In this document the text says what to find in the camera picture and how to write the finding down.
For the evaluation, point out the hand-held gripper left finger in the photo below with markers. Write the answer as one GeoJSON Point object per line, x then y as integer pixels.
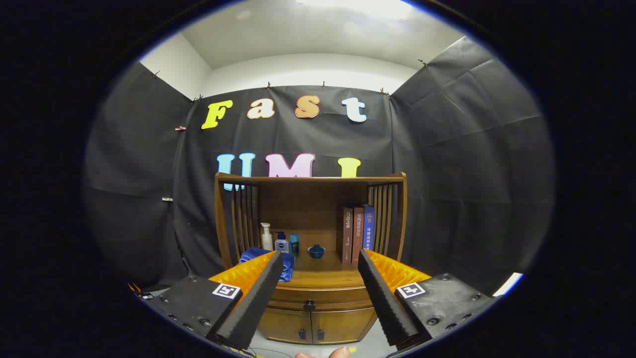
{"type": "Point", "coordinates": [253, 298]}

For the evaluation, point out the wooden drawer with black knob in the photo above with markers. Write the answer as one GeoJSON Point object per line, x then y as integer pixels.
{"type": "Point", "coordinates": [323, 297]}

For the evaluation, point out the dark blue lidded teacup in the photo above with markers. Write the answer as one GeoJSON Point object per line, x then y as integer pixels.
{"type": "Point", "coordinates": [316, 251]}

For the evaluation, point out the wooden cabinet door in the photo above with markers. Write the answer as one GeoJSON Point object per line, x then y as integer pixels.
{"type": "Point", "coordinates": [340, 325]}
{"type": "Point", "coordinates": [285, 325]}

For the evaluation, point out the folded blue towel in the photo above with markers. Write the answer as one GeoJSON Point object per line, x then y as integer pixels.
{"type": "Point", "coordinates": [288, 266]}

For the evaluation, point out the brown wooden cabinet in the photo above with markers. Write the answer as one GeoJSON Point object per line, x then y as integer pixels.
{"type": "Point", "coordinates": [308, 199]}

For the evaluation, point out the white pump bottle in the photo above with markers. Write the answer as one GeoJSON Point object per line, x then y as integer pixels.
{"type": "Point", "coordinates": [267, 238]}

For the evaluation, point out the reddish brown book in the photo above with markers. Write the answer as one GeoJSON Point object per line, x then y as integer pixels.
{"type": "Point", "coordinates": [357, 233]}

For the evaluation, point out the blue book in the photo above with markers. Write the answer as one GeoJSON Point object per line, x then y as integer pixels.
{"type": "Point", "coordinates": [368, 226]}

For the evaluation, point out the wooden countertop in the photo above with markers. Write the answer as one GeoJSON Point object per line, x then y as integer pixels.
{"type": "Point", "coordinates": [325, 278]}

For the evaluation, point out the white bottle with blue cap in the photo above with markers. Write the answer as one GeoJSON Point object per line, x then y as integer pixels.
{"type": "Point", "coordinates": [281, 244]}

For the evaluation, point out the clear blue bottle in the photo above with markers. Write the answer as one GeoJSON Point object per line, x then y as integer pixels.
{"type": "Point", "coordinates": [294, 244]}

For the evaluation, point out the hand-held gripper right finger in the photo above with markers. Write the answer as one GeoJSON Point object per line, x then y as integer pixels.
{"type": "Point", "coordinates": [382, 298]}

